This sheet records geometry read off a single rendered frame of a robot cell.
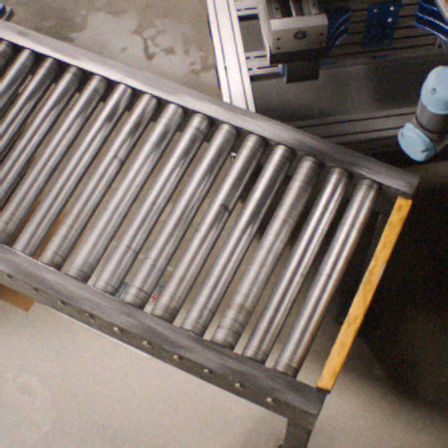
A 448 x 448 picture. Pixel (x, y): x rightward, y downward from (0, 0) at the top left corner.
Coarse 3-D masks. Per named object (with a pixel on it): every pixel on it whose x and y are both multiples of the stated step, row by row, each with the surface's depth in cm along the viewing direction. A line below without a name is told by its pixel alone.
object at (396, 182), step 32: (0, 32) 186; (32, 32) 186; (64, 64) 182; (96, 64) 181; (160, 96) 176; (192, 96) 175; (256, 128) 171; (288, 128) 171; (320, 160) 167; (352, 160) 167; (352, 192) 173; (384, 192) 166
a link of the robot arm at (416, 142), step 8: (416, 120) 149; (408, 128) 143; (416, 128) 142; (400, 136) 145; (408, 136) 143; (416, 136) 142; (424, 136) 142; (432, 136) 142; (440, 136) 142; (400, 144) 147; (408, 144) 145; (416, 144) 143; (424, 144) 142; (432, 144) 142; (440, 144) 144; (408, 152) 147; (416, 152) 145; (424, 152) 143; (432, 152) 144; (416, 160) 147; (424, 160) 145
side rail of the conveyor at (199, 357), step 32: (0, 256) 160; (32, 288) 158; (64, 288) 156; (96, 320) 157; (128, 320) 153; (160, 320) 153; (160, 352) 155; (192, 352) 150; (224, 352) 149; (224, 384) 154; (256, 384) 146; (288, 384) 146; (288, 416) 153
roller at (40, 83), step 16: (48, 64) 181; (32, 80) 179; (48, 80) 181; (32, 96) 178; (16, 112) 176; (32, 112) 179; (0, 128) 174; (16, 128) 175; (0, 144) 173; (0, 160) 174
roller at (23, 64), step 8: (24, 56) 183; (32, 56) 183; (16, 64) 182; (24, 64) 182; (32, 64) 183; (8, 72) 181; (16, 72) 181; (24, 72) 182; (0, 80) 180; (8, 80) 180; (16, 80) 181; (24, 80) 183; (0, 88) 179; (8, 88) 179; (16, 88) 181; (0, 96) 178; (8, 96) 179; (0, 104) 178; (8, 104) 180; (0, 112) 178
